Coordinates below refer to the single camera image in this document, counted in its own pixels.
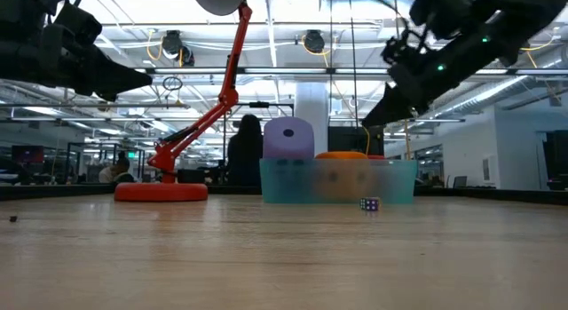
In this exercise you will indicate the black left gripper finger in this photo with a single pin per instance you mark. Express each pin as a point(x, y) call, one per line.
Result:
point(115, 79)

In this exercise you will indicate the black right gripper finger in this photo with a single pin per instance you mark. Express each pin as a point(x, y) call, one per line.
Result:
point(392, 110)

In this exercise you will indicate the orange foam die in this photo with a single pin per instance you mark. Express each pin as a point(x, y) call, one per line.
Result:
point(341, 155)

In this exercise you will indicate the small purple die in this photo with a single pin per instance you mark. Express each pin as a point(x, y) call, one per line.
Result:
point(370, 204)

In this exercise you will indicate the purple foam die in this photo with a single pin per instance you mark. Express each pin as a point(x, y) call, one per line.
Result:
point(288, 137)

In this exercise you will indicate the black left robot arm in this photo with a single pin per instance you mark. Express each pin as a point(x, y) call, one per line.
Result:
point(20, 34)

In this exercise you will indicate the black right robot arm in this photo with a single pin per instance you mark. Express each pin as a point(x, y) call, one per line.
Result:
point(532, 12)

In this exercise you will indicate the black perforated metal case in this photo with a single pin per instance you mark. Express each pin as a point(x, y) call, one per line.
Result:
point(350, 141)

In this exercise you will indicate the teal translucent plastic bin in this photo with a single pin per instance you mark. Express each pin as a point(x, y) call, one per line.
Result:
point(399, 181)

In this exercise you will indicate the person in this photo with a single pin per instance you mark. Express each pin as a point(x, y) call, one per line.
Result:
point(116, 170)
point(244, 150)

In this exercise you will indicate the dark monitor screen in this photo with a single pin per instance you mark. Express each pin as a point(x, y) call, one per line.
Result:
point(27, 153)

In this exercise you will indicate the red desk lamp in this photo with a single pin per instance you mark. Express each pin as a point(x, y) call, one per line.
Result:
point(231, 79)

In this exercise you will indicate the black cabinet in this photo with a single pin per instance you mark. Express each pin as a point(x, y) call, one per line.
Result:
point(557, 159)

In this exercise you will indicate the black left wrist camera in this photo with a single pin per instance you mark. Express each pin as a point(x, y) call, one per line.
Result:
point(80, 23)

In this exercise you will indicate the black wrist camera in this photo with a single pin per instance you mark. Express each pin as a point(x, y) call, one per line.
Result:
point(398, 48)
point(80, 23)

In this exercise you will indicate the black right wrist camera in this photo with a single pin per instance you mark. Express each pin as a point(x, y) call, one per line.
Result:
point(398, 48)

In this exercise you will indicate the black aluminium table frame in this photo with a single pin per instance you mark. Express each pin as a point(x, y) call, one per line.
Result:
point(44, 192)

